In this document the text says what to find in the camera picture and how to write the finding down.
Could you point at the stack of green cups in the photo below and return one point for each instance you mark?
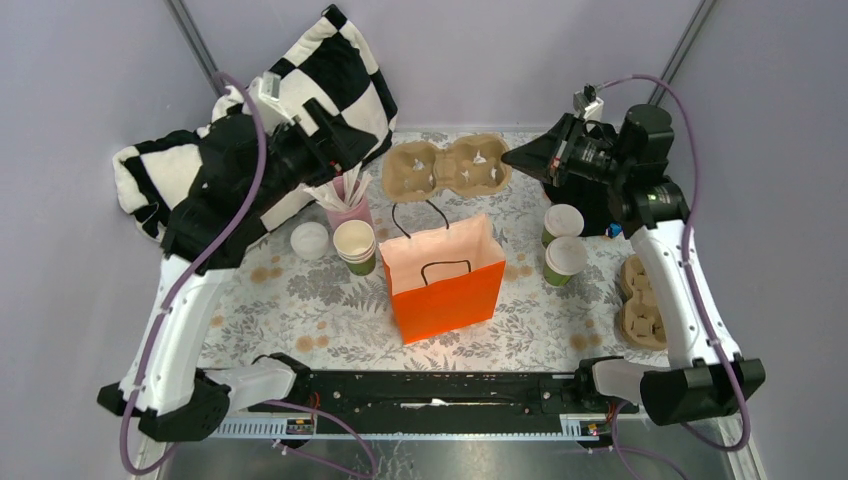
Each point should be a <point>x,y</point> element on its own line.
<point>355,243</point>

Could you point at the pink straw holder cup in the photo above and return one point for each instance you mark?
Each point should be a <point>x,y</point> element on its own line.
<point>344,198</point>

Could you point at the brown cardboard cup carrier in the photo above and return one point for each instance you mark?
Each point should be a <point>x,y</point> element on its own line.
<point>639,320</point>

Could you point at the floral tablecloth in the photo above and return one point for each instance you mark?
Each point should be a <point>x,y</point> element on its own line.
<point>322,315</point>

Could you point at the black cloth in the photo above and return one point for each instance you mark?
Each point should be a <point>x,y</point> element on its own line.
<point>591,200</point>

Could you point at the single brown cup carrier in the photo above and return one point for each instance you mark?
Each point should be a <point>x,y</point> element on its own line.
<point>470,167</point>

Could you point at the black white checkered pillow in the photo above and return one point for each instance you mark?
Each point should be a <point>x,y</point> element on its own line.
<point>330,71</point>

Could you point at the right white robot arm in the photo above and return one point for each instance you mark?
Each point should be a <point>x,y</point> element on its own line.
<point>707,376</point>

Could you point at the green paper cup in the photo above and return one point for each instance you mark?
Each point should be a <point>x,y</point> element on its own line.
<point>562,225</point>
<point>554,279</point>

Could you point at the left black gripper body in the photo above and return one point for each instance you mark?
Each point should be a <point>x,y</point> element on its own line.
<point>297,158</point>

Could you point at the white plastic cup lid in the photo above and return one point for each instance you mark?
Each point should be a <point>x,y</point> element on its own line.
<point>564,220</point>

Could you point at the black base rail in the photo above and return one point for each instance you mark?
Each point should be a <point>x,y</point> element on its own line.
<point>499,404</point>

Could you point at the orange paper bag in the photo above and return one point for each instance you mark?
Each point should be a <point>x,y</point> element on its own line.
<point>443,279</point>

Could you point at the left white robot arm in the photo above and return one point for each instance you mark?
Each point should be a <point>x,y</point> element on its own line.
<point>174,399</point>

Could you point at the stack of white lids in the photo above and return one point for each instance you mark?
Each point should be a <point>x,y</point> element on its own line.
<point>310,241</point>

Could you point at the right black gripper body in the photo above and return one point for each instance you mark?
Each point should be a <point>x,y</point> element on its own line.
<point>592,159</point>

